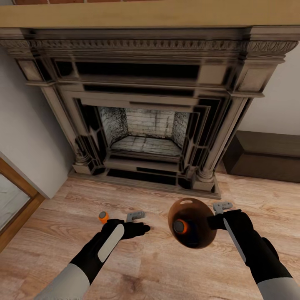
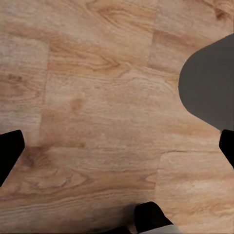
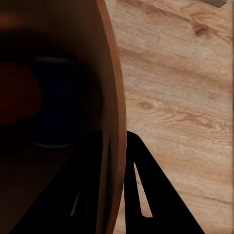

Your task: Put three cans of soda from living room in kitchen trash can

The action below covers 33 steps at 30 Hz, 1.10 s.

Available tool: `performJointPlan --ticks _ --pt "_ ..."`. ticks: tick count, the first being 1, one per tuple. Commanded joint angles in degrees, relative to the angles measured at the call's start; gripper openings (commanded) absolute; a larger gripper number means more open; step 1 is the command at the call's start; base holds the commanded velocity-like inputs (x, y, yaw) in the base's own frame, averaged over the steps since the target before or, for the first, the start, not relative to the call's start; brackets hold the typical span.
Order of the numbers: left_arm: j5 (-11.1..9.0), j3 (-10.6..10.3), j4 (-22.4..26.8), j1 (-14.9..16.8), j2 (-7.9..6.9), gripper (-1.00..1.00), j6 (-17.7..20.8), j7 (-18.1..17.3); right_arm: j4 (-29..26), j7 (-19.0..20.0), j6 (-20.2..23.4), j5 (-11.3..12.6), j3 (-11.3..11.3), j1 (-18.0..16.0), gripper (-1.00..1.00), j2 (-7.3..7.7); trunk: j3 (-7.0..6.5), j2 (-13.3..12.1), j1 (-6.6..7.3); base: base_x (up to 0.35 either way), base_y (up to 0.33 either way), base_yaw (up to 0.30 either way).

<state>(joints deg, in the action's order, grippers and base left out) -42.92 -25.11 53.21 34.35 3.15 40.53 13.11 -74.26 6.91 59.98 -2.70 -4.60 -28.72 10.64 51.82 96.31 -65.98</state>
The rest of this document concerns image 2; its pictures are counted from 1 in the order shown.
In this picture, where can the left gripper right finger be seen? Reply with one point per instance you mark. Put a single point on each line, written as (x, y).
(226, 144)

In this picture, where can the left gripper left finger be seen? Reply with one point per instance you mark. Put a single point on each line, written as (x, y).
(11, 147)

